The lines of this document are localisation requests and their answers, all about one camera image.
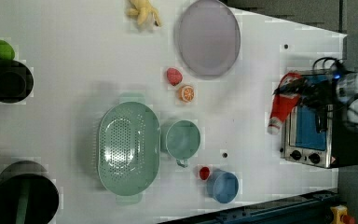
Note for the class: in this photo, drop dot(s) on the blue cup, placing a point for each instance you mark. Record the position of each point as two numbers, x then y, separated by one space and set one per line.
222 186

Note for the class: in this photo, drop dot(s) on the yellow red clamp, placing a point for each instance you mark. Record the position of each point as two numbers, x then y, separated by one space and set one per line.
341 216

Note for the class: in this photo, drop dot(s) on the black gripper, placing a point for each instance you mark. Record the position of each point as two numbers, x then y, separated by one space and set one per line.
310 94

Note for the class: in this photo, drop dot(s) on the lilac round plate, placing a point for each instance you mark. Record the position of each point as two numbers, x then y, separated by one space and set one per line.
209 38

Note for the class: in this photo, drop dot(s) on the green oval strainer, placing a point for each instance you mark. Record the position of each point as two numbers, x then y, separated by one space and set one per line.
128 148

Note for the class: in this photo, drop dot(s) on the red felt ketchup bottle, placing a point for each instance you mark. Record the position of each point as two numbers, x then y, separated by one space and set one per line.
283 103

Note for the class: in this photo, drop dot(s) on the black bucket with green tool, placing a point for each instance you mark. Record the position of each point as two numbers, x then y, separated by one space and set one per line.
27 194

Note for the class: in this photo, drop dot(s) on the yellow plush banana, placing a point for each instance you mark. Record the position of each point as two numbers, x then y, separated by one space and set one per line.
141 9

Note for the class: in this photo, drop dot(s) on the green mug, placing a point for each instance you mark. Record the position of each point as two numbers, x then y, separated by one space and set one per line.
180 139

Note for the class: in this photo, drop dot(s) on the orange slice toy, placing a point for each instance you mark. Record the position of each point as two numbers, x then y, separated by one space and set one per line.
186 93

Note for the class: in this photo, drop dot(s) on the black round pot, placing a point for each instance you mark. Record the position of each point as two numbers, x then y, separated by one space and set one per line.
16 81

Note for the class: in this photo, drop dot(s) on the green avocado toy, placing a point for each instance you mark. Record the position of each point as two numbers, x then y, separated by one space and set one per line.
6 51

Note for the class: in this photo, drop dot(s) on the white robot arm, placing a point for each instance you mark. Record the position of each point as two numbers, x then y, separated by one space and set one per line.
338 90

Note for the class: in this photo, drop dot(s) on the silver toaster oven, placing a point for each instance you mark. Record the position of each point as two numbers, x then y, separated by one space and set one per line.
322 140

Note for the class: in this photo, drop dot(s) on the red plush strawberry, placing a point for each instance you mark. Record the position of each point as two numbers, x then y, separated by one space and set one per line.
174 76

